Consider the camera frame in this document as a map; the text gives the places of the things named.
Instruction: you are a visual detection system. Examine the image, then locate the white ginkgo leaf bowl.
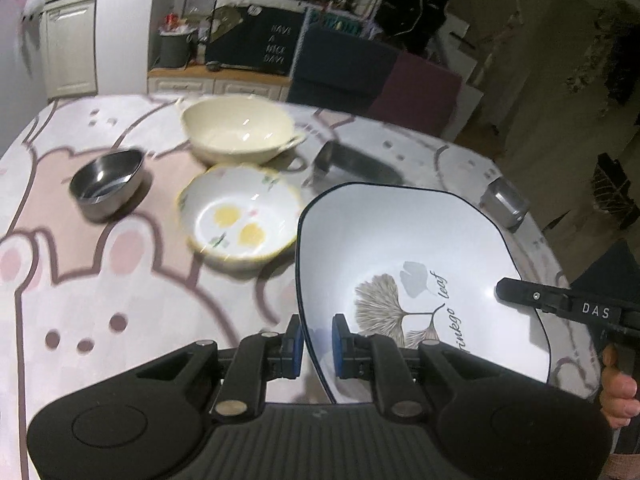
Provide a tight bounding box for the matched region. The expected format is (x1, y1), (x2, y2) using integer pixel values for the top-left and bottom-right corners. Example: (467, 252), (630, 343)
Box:
(295, 183), (551, 403)

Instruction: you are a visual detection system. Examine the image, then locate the yellow rim floral bowl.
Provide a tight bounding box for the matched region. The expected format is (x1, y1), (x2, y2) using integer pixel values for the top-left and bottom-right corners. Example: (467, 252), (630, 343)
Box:
(177, 164), (304, 270)

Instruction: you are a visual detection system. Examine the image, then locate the small square steel tray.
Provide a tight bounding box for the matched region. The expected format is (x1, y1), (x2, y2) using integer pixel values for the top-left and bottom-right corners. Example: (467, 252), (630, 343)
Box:
(480, 177), (529, 232)

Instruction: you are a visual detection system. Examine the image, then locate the large square steel tray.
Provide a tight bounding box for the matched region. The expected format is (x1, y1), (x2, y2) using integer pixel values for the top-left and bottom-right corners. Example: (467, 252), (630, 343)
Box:
(311, 141), (404, 188)

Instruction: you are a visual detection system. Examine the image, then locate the cream two-handled bowl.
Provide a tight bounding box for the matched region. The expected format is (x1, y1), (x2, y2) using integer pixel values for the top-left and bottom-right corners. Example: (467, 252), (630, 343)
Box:
(176, 94), (306, 166)

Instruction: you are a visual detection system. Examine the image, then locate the round steel bowl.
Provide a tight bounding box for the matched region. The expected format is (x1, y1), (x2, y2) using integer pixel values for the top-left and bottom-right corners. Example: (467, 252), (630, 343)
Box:
(68, 148), (144, 222)

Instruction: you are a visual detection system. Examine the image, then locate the person right hand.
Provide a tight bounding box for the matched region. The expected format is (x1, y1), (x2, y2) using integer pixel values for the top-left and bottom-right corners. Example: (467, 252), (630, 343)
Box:
(599, 344), (640, 429)

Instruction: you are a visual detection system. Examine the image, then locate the cartoon bear tablecloth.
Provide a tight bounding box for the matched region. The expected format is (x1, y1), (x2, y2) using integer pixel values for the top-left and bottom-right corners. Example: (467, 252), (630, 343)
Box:
(1, 94), (601, 479)

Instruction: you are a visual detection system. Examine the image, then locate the maroon chair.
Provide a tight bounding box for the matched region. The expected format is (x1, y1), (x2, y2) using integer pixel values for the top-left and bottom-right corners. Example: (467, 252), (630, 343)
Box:
(368, 52), (462, 136)

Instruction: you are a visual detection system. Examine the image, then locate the low wooden drawer cabinet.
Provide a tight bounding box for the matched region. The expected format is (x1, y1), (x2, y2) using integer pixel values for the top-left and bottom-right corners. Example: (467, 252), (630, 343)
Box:
(148, 65), (291, 102)

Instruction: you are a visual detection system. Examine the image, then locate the dark blue chair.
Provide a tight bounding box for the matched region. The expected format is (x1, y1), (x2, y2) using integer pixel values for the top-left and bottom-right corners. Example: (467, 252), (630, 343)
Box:
(286, 26), (399, 116)

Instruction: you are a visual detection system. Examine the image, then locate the black letter board sign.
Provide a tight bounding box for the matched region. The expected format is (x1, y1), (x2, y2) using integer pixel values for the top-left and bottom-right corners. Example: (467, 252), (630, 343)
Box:
(205, 4), (305, 76)

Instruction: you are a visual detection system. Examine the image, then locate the grey trash bin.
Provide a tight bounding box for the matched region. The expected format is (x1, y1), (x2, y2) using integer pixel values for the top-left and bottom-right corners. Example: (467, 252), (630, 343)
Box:
(158, 30), (194, 68)

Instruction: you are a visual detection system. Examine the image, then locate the black hanging jacket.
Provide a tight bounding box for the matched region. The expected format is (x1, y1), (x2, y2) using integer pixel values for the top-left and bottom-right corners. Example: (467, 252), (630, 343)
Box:
(374, 0), (450, 58)

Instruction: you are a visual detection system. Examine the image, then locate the white kitchen cabinet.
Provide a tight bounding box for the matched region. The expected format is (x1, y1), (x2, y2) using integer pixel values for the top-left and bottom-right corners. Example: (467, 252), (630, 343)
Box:
(40, 0), (98, 100)

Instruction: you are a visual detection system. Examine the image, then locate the white plush wall toy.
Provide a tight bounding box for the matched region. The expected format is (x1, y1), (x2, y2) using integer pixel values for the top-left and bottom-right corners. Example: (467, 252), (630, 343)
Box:
(22, 0), (46, 21)

